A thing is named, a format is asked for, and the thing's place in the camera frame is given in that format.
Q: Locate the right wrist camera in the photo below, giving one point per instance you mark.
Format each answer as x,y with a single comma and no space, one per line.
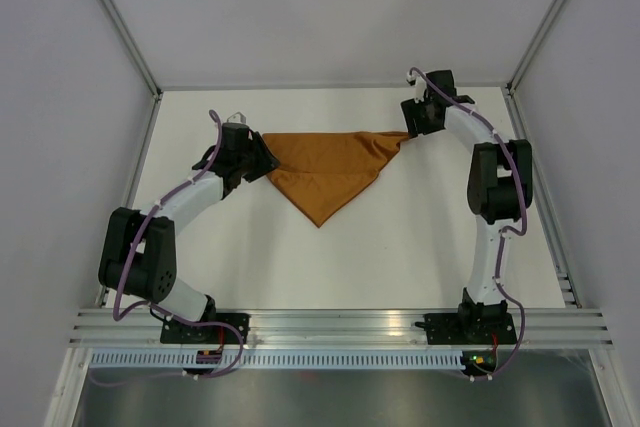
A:
420,87

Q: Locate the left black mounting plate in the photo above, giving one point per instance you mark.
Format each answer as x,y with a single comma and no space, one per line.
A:
177,333

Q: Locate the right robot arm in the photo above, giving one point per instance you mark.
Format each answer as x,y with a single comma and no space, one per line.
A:
499,194

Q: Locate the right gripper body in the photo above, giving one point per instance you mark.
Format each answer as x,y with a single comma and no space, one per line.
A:
424,125

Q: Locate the aluminium frame post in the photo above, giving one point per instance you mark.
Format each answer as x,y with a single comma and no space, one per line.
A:
130,46
542,32

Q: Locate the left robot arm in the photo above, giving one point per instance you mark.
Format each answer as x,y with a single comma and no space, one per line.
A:
139,256

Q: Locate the slotted cable duct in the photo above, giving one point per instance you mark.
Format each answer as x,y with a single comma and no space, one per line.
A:
280,359

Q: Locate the left aluminium frame post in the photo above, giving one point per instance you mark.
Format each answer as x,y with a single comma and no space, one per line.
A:
130,46

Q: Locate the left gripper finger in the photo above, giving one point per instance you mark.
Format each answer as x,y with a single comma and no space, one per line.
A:
253,171
263,159

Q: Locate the right aluminium frame post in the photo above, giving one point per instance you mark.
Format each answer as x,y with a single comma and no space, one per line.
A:
542,32

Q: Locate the brown cloth napkin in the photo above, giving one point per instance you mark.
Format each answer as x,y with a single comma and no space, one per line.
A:
320,173

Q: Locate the black mounting plate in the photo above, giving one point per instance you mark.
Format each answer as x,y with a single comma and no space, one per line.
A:
450,329
177,333

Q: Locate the aluminium front rail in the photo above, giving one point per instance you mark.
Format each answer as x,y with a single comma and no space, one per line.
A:
560,328

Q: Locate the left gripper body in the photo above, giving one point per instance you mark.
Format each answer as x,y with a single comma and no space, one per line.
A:
249,157

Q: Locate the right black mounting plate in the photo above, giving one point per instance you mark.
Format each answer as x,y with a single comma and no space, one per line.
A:
450,329

